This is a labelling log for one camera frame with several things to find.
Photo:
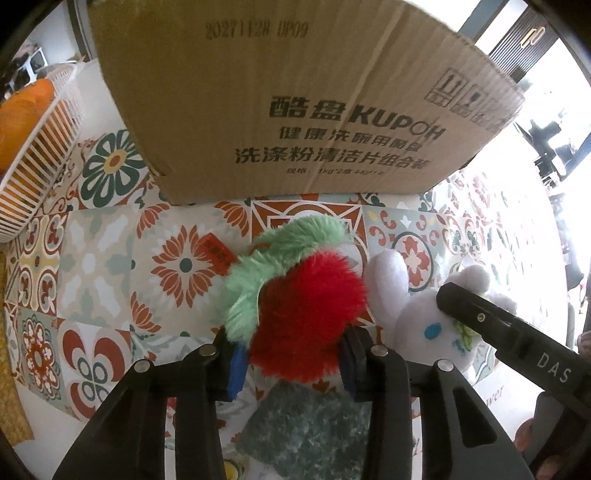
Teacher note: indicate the white slatted fruit basket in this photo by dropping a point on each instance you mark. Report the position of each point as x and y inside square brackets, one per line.
[41, 152]

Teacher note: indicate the red and green plush toy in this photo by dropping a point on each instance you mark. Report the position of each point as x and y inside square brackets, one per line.
[304, 304]

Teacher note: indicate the white plush toy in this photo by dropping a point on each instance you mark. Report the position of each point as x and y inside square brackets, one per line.
[415, 323]

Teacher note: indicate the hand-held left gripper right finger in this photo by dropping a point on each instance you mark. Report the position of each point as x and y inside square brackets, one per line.
[347, 369]

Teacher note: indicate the wood panel with gold ornament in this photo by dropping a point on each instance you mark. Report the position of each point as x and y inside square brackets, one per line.
[517, 50]

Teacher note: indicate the dark furniture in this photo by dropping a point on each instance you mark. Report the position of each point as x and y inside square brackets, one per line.
[549, 143]

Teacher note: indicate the dark green plush toy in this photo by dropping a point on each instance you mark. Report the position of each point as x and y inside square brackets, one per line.
[304, 429]

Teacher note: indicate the red paper tag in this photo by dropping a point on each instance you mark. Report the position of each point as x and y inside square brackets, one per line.
[217, 254]

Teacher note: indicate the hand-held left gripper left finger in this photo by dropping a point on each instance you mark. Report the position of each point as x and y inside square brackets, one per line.
[234, 374]

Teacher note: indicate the brown cardboard box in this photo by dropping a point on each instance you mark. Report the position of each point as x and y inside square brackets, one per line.
[277, 92]

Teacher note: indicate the floral patterned table mat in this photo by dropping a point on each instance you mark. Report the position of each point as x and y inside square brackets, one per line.
[106, 277]

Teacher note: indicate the pile of oranges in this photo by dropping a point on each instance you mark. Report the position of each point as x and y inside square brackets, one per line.
[23, 120]

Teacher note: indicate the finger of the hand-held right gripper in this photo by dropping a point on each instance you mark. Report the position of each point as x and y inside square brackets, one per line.
[480, 318]

